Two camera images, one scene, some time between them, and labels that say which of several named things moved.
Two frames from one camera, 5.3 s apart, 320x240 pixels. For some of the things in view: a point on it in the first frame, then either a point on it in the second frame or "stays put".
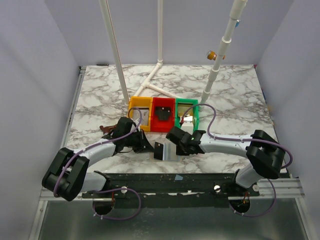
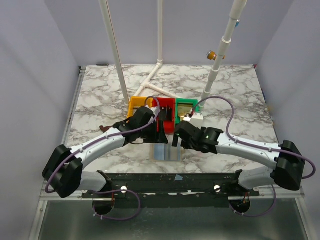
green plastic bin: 196,112 stays put
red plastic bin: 162,126 stays put
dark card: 158,150 -> 166,113
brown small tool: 106,129 stays put
